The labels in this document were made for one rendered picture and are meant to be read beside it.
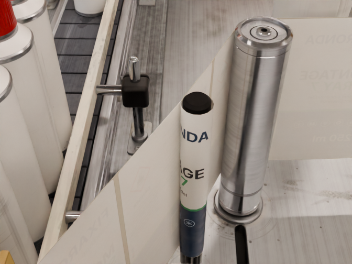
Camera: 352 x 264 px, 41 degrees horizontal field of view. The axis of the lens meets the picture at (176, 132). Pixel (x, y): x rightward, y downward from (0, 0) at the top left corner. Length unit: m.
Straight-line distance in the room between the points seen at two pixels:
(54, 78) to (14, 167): 0.11
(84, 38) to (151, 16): 0.17
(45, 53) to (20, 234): 0.16
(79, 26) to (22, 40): 0.33
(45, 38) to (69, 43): 0.24
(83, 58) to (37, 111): 0.24
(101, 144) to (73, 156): 0.07
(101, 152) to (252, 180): 0.18
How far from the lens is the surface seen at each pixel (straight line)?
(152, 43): 0.73
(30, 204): 0.39
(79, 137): 0.46
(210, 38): 0.65
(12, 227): 0.34
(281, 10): 0.54
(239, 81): 0.32
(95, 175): 0.47
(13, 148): 0.35
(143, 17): 0.79
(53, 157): 0.43
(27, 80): 0.37
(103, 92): 0.52
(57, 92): 0.45
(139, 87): 0.50
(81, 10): 0.70
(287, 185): 0.47
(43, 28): 0.41
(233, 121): 0.35
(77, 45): 0.65
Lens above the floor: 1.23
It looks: 44 degrees down
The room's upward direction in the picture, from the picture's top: straight up
